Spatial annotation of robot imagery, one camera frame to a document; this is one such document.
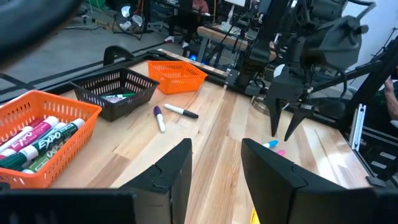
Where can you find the silver aluminium bracket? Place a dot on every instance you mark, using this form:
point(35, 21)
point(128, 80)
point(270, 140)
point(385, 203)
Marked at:
point(357, 127)

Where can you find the magenta Expo marker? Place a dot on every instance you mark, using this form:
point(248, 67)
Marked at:
point(31, 137)

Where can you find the white marker pink cap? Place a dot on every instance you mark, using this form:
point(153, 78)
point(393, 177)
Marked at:
point(281, 152)

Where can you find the orange plastic basket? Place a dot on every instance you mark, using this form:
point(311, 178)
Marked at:
point(174, 84)
point(74, 140)

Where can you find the thin purple marker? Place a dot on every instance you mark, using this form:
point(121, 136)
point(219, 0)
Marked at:
point(160, 121)

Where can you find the maroon Expo marker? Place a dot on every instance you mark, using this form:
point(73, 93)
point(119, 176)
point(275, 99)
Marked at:
point(15, 138)

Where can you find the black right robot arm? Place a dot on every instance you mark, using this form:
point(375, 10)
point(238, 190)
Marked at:
point(339, 46)

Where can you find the white marker blue cap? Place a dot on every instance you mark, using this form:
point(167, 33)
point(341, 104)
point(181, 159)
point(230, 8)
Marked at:
point(272, 143)

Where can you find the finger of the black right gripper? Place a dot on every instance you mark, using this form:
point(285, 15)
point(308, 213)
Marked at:
point(300, 116)
point(275, 115)

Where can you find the light green Expo marker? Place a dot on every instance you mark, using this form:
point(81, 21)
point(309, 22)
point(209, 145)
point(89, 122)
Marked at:
point(46, 157)

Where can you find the long thin green marker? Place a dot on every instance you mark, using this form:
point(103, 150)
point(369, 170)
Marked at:
point(124, 95)

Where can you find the wooden workbench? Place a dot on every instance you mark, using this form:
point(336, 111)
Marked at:
point(217, 35)

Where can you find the person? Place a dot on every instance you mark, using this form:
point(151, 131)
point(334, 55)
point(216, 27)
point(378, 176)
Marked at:
point(392, 102)
point(180, 25)

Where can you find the thin black marker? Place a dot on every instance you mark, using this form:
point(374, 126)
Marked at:
point(178, 109)

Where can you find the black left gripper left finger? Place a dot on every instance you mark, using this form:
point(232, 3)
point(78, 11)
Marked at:
point(140, 205)

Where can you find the black clamp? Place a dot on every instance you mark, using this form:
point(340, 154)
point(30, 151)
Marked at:
point(113, 51)

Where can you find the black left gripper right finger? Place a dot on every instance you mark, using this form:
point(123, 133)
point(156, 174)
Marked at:
point(295, 202)

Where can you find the black floor fan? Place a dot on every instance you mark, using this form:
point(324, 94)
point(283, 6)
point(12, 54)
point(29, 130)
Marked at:
point(129, 20)

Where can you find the black plastic basket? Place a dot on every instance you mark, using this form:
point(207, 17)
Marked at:
point(133, 102)

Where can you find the black computer tower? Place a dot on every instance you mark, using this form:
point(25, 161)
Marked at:
point(192, 57)

